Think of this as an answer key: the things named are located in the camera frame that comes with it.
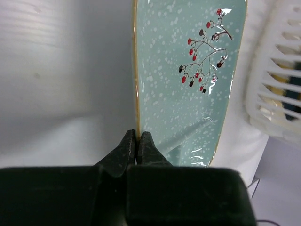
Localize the white plastic dish basket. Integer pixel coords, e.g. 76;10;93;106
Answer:
246;0;301;146

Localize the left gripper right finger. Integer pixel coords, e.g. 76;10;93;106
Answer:
127;132;256;226

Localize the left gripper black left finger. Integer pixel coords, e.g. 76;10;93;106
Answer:
0;130;135;226

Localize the light green rectangular plate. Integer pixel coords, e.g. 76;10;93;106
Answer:
132;0;247;167

